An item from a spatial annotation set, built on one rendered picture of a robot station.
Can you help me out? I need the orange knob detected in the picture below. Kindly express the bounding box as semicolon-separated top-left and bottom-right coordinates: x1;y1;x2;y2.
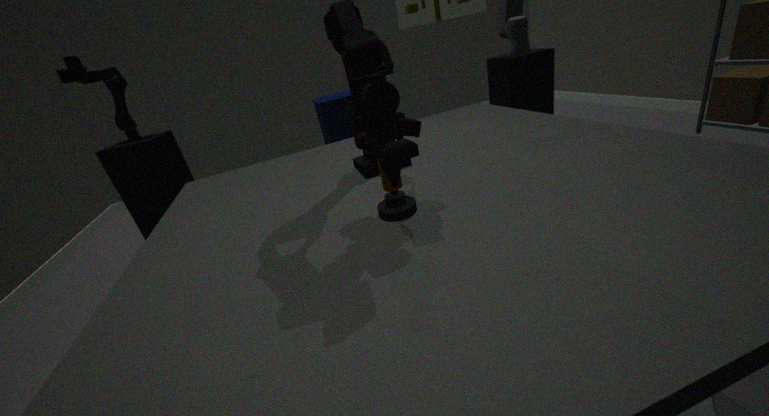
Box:
378;162;402;191

